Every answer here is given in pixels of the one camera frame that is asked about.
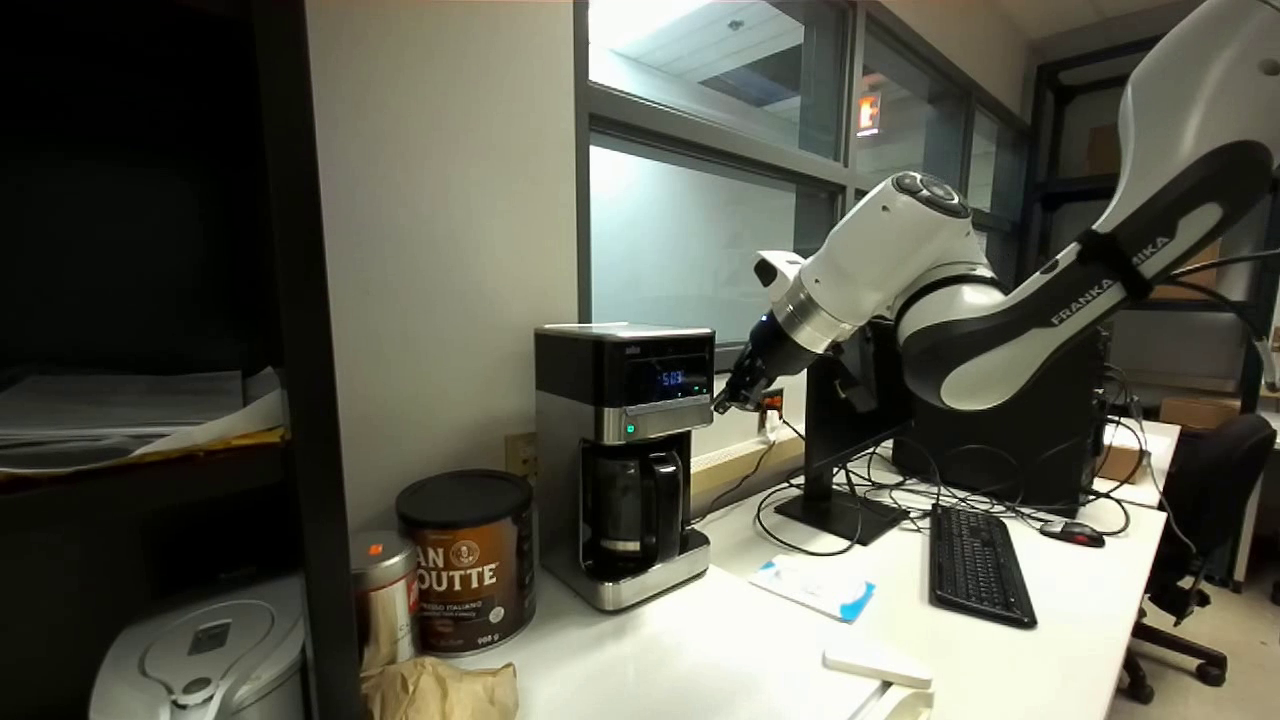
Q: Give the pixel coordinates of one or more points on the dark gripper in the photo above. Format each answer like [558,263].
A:
[771,360]

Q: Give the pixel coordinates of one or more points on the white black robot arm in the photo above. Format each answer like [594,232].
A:
[1013,305]

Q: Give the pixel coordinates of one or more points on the black silver coffee maker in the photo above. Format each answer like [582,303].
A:
[625,374]

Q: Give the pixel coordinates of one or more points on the glass coffee carafe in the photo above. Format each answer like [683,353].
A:
[631,508]

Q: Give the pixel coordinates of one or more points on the brown coffee can black lid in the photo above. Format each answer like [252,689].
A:
[464,572]

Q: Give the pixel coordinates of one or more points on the black computer monitor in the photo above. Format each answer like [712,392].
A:
[841,427]

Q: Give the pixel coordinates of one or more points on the white blue paper packet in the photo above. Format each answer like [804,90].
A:
[814,587]

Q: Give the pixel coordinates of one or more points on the black keyboard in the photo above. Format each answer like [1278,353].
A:
[983,566]

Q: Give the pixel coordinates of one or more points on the white flat plastic object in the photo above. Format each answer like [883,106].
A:
[875,664]

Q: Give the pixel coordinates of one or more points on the black computer mouse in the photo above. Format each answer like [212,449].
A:
[1076,533]

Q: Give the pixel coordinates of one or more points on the black metal storage rack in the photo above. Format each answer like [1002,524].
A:
[1064,184]

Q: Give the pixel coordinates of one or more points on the small silver tin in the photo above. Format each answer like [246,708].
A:
[386,600]

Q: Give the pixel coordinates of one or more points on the crumpled brown paper bag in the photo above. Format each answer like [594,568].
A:
[442,689]

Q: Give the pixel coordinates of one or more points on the flat cardboard box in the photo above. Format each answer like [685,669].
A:
[1100,145]
[1201,263]

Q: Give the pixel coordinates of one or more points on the black shelf unit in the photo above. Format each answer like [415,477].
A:
[311,335]

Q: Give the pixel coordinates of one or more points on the black office chair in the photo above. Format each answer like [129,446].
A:
[1213,501]

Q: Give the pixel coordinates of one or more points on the white rounded kitchen appliance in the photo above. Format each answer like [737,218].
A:
[203,662]

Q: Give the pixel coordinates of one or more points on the stack of white papers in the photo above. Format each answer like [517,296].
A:
[122,418]

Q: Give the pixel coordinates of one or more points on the wall power outlet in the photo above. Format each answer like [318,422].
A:
[773,422]

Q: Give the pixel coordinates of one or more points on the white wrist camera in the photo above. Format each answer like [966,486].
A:
[780,275]

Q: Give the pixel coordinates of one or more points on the grey window frame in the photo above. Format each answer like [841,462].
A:
[721,135]

